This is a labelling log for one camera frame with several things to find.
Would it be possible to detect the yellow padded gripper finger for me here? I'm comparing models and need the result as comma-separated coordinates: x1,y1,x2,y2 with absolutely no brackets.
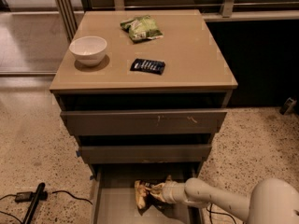
149,183,165,203

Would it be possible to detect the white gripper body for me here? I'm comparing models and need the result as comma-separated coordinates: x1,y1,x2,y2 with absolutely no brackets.
162,181,187,203

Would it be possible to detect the brown yellow chip bag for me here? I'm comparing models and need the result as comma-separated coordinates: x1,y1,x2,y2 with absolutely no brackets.
135,175,172,210

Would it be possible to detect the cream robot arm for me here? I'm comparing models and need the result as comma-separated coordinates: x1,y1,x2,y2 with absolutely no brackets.
150,178,299,224

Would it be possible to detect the middle grey drawer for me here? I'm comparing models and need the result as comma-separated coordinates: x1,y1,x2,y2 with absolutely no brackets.
78,145,211,164

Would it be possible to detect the open bottom grey drawer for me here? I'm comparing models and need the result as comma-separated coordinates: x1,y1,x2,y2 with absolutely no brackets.
91,163,204,224

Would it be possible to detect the top grey drawer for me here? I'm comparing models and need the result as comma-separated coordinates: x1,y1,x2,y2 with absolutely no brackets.
61,109,226,135

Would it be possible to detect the grey three-drawer cabinet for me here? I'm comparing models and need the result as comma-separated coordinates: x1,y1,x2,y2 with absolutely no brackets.
49,9,239,224

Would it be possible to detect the green chip bag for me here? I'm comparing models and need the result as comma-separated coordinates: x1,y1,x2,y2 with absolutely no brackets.
120,15,164,43

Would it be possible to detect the black cylindrical tool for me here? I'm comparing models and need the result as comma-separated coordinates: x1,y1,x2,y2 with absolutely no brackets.
22,183,48,224

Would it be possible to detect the dark blue snack packet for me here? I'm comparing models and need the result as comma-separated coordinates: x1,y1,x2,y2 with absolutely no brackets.
130,59,165,75

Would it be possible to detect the black power adapter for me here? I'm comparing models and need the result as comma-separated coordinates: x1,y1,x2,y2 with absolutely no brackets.
15,191,33,203

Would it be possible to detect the dark small floor device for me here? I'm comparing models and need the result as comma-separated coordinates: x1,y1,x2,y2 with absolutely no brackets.
279,97,297,115

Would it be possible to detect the white ceramic bowl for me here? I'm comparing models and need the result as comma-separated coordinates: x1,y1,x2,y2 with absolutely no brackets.
69,36,107,67

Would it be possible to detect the black coiled cable right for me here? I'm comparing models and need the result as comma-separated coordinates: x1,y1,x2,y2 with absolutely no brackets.
206,203,247,224

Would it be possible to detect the black floor cable left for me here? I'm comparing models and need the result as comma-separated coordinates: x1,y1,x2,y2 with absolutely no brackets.
0,189,93,224

